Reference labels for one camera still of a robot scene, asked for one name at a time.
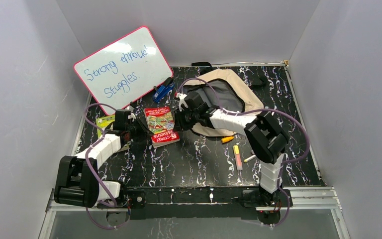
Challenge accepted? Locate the yellow pink highlighter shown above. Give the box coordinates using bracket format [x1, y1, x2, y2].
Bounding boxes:
[233, 145, 243, 171]

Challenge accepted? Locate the black base frame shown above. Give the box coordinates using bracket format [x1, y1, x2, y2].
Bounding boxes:
[115, 185, 293, 226]

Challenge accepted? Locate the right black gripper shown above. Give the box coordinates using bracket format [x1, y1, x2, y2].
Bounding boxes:
[173, 106, 199, 132]

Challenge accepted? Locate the aluminium rail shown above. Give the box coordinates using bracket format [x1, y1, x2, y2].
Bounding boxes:
[46, 186, 343, 213]

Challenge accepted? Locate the orange highlighter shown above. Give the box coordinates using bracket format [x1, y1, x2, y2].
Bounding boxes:
[221, 136, 234, 144]

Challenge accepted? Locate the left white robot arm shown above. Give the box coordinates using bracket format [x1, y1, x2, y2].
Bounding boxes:
[54, 108, 152, 208]

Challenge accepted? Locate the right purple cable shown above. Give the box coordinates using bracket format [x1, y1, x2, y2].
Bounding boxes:
[177, 77, 311, 228]

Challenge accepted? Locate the green book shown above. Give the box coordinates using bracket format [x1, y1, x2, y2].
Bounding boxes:
[95, 115, 115, 138]

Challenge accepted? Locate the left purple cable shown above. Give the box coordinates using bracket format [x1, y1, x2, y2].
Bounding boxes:
[83, 103, 132, 230]

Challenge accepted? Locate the yellow white pen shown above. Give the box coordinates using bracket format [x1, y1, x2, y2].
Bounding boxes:
[243, 151, 257, 163]

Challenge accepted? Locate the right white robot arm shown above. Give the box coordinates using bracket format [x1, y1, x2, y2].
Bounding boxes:
[175, 92, 289, 206]

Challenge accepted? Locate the red treehouse book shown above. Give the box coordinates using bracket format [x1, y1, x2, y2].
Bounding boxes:
[145, 107, 180, 148]

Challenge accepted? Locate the purple cable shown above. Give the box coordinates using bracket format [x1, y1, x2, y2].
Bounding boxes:
[83, 103, 132, 230]
[177, 77, 311, 228]

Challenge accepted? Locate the beige backpack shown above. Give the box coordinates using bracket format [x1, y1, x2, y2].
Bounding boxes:
[174, 69, 264, 137]

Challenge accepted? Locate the pink framed whiteboard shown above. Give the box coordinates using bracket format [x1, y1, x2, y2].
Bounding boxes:
[73, 26, 173, 115]

